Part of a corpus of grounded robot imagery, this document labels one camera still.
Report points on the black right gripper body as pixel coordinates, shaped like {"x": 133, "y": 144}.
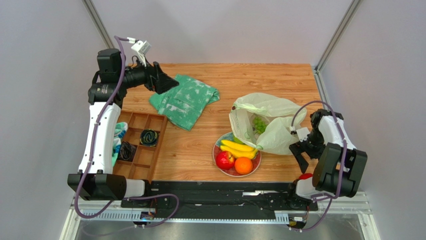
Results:
{"x": 304, "y": 145}

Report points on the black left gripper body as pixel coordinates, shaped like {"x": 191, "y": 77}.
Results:
{"x": 150, "y": 81}

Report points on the red fake apple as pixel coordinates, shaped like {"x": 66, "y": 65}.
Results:
{"x": 305, "y": 176}
{"x": 224, "y": 160}

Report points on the translucent avocado print plastic bag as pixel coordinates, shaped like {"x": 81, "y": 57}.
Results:
{"x": 279, "y": 114}

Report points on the green fake grapes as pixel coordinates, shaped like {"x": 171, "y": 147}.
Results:
{"x": 259, "y": 125}

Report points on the yellow fake banana bunch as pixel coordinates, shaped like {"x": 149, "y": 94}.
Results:
{"x": 238, "y": 150}

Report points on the orange fake orange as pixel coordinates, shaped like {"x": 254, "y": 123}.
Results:
{"x": 243, "y": 165}

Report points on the green fake apple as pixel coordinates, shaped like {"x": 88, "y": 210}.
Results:
{"x": 236, "y": 140}

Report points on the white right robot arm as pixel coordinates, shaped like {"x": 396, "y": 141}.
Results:
{"x": 340, "y": 166}

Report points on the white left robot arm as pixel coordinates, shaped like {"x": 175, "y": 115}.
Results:
{"x": 95, "y": 180}

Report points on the green tie-dye cloth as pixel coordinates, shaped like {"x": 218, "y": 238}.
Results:
{"x": 184, "y": 104}

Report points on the teal white sock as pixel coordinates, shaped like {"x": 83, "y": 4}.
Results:
{"x": 120, "y": 130}

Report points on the wooden compartment tray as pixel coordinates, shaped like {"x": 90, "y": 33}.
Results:
{"x": 142, "y": 164}

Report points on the floral red blue plate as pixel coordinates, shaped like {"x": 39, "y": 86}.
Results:
{"x": 231, "y": 172}

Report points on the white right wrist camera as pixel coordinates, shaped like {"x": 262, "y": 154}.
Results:
{"x": 299, "y": 134}

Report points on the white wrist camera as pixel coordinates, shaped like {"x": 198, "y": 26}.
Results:
{"x": 141, "y": 47}
{"x": 299, "y": 134}

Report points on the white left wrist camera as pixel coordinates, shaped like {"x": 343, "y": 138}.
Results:
{"x": 141, "y": 47}

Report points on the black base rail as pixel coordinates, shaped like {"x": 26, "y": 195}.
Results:
{"x": 222, "y": 200}

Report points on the aluminium frame rail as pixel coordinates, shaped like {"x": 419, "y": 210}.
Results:
{"x": 342, "y": 219}

